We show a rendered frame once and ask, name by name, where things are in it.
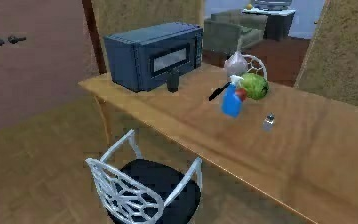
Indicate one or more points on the dark blue microwave oven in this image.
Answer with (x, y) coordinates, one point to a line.
(143, 56)

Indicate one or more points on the green lettuce head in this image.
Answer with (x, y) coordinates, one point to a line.
(255, 86)

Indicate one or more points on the small orange ball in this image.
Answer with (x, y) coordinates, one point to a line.
(249, 6)

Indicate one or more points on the dark cabinet with white top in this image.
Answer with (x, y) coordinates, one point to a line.
(277, 21)

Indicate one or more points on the wooden table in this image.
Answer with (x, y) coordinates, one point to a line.
(307, 156)

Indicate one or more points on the black knife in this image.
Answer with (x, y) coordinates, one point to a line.
(218, 92)

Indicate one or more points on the blue spray bottle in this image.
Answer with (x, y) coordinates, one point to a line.
(232, 101)

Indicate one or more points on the brown room door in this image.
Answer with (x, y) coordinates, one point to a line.
(33, 60)

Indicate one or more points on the small glass salt shaker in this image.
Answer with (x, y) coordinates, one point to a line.
(268, 122)

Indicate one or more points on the white chair with black seat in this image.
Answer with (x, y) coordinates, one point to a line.
(153, 190)
(258, 66)

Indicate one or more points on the pale pink glass vase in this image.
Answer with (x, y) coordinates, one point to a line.
(236, 64)

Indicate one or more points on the olive green sofa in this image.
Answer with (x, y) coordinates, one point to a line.
(233, 31)

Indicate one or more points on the small black cup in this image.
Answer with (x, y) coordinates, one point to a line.
(173, 81)

